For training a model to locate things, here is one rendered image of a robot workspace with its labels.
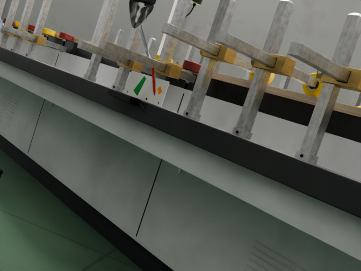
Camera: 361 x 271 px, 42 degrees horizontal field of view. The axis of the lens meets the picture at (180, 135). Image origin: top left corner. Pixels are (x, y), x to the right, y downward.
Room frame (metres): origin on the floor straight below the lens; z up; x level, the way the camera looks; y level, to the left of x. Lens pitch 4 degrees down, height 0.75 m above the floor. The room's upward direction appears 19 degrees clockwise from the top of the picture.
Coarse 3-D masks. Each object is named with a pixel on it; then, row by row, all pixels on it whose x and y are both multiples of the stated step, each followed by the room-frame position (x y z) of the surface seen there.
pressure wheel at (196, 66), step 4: (184, 60) 1.90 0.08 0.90; (188, 60) 1.88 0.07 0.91; (184, 64) 1.89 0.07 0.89; (188, 64) 1.88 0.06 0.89; (192, 64) 1.87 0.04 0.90; (196, 64) 1.87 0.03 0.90; (184, 68) 1.89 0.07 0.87; (188, 68) 1.87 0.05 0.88; (192, 68) 1.87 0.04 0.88; (196, 68) 1.87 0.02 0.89; (188, 72) 1.90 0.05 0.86; (192, 72) 1.90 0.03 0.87; (196, 72) 1.88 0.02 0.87; (184, 88) 1.91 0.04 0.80
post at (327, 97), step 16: (352, 16) 1.30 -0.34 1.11; (352, 32) 1.28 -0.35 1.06; (336, 48) 1.31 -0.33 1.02; (352, 48) 1.30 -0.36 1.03; (320, 96) 1.30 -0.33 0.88; (336, 96) 1.30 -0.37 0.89; (320, 112) 1.29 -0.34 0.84; (320, 128) 1.29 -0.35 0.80; (304, 144) 1.30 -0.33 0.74; (320, 144) 1.30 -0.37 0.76
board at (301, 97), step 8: (72, 40) 2.89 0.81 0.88; (224, 80) 1.88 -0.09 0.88; (232, 80) 1.85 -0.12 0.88; (240, 80) 1.82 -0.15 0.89; (248, 80) 1.80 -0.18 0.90; (272, 88) 1.70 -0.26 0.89; (280, 88) 1.68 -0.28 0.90; (280, 96) 1.67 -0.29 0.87; (288, 96) 1.64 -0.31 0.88; (296, 96) 1.62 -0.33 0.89; (304, 96) 1.60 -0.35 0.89; (312, 96) 1.58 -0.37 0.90; (312, 104) 1.57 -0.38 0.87; (336, 104) 1.51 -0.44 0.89; (344, 104) 1.49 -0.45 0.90; (344, 112) 1.48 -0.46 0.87; (352, 112) 1.46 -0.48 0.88; (360, 112) 1.44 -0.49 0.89
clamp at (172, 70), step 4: (160, 60) 1.84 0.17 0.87; (168, 64) 1.80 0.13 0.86; (172, 64) 1.78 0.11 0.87; (168, 68) 1.80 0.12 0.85; (172, 68) 1.78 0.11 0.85; (176, 68) 1.80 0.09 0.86; (180, 68) 1.81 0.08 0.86; (156, 72) 1.84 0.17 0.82; (160, 72) 1.83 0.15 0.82; (164, 72) 1.81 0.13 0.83; (168, 72) 1.79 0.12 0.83; (172, 72) 1.79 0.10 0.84; (176, 72) 1.80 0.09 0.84; (180, 72) 1.81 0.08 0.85; (168, 76) 1.86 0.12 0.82; (172, 76) 1.79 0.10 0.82; (176, 76) 1.80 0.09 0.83
